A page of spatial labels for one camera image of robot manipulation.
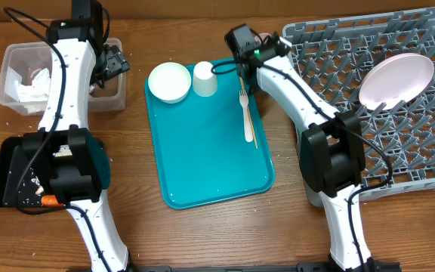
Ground white plastic fork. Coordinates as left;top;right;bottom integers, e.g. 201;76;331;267
239;90;253;142

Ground white napkin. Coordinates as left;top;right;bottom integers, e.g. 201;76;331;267
3;67;51;116

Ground rice and peanut scraps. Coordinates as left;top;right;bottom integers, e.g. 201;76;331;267
5;169;45;204

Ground orange carrot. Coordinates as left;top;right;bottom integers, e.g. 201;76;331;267
41;195;64;208

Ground white round plate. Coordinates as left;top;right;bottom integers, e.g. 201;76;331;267
359;53;435;110

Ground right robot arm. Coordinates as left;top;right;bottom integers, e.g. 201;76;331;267
224;24;375;271

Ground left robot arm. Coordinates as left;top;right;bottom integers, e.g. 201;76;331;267
23;1;133;271

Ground grey dishwasher rack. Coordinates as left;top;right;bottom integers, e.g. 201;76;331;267
282;7;435;200

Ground wooden chopstick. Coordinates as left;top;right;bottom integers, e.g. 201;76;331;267
239;77;258;149

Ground white paper cup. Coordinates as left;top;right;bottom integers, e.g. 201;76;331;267
193;61;218;97

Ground clear plastic bin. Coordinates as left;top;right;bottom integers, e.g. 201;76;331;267
0;42;126;116

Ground teal plastic serving tray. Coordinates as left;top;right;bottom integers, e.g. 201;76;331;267
145;64;275;209

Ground black plastic tray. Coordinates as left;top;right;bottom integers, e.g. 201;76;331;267
0;136;105;209

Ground cardboard wall panel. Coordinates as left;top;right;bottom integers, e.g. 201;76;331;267
0;0;435;22

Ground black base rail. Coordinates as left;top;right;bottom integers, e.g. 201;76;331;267
130;260;402;272

